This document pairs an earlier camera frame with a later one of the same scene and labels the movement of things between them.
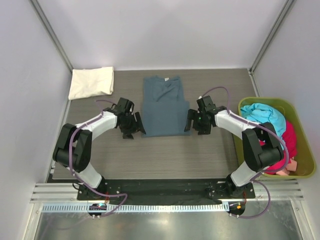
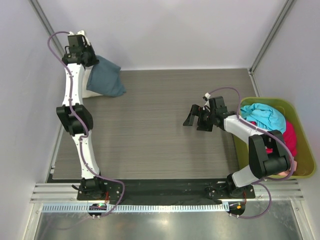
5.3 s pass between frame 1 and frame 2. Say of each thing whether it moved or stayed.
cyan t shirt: stayed
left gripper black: moved
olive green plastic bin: stayed
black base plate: stayed
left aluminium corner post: stayed
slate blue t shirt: moved
